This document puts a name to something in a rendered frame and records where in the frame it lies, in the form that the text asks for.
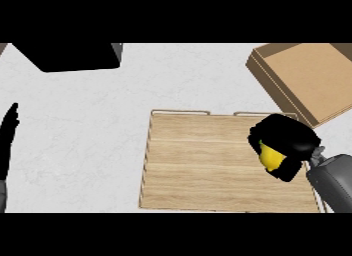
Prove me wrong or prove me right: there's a yellow lemon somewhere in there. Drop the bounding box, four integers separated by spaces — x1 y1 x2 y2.
257 139 287 173

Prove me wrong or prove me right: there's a black appliance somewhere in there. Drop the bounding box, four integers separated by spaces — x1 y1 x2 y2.
11 43 126 73

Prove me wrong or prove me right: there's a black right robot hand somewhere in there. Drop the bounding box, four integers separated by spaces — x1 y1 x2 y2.
247 113 322 183

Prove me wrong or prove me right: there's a wooden tray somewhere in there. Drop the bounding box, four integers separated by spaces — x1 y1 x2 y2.
136 109 330 214

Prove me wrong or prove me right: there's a brown cardboard box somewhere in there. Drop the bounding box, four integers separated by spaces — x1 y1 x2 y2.
244 43 352 129

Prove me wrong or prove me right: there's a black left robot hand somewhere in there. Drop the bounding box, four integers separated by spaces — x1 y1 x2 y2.
0 102 21 183

